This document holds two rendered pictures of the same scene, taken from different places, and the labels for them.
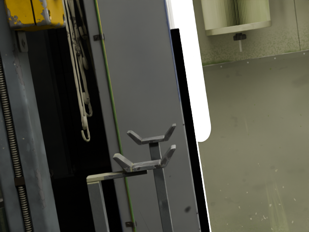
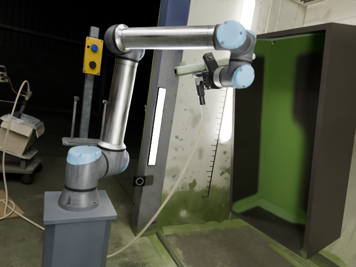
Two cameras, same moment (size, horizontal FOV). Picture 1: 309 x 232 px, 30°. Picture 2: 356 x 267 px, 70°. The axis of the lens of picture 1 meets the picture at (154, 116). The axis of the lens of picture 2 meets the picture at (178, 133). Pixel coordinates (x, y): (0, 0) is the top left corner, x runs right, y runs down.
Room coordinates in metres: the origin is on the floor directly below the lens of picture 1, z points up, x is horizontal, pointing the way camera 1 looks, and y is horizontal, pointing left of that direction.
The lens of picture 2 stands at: (0.43, -1.91, 1.22)
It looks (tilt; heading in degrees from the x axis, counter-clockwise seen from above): 8 degrees down; 59
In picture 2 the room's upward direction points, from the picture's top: 9 degrees clockwise
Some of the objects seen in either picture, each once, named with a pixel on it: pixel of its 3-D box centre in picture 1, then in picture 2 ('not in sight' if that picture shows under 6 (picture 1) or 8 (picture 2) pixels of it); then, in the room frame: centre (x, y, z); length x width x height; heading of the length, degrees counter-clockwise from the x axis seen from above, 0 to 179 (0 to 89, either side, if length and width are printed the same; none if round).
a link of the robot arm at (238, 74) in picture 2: not in sight; (237, 76); (1.15, -1.10, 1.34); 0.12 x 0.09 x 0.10; 87
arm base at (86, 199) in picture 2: not in sight; (80, 193); (0.67, -0.68, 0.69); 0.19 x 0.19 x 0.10
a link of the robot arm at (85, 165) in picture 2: not in sight; (84, 165); (0.68, -0.67, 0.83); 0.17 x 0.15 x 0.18; 33
